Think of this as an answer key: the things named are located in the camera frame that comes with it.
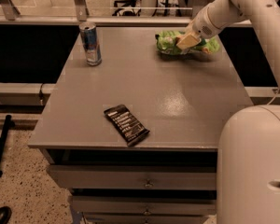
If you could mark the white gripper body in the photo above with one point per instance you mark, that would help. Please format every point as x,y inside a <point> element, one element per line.
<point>201,27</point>

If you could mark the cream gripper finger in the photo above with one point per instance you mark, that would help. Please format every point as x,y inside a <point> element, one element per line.
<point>188,41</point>

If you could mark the green rice chip bag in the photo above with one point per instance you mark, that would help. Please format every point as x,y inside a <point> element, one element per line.
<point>166,44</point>

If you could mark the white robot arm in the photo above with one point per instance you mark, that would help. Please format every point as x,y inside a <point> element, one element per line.
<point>248,154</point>

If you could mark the black rxbar chocolate bar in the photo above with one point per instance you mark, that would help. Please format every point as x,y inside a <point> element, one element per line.
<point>128,126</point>

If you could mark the black office chair base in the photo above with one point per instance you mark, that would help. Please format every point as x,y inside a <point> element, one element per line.
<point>126,8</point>

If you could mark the blue silver energy drink can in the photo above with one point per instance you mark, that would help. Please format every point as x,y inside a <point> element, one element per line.
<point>90,43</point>

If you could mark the grey drawer cabinet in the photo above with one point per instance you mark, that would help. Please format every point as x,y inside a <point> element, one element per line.
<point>184,102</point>

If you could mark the top grey drawer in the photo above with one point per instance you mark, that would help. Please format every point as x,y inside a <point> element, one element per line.
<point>131,177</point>

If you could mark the grey drawer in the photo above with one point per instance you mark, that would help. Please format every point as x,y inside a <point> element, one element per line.
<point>131,177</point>
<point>142,206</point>
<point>135,219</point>

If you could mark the metal railing with glass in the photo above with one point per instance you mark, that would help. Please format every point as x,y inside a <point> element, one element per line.
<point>65,12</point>

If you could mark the middle grey drawer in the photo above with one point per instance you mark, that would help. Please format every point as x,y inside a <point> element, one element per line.
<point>142,206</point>

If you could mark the bottom grey drawer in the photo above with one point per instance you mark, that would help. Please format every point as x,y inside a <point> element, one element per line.
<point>135,219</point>

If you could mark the black metal stand leg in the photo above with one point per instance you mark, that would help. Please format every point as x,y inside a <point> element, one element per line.
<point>8,123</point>

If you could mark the black shoe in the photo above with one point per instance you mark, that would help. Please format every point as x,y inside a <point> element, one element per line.
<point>5,214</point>

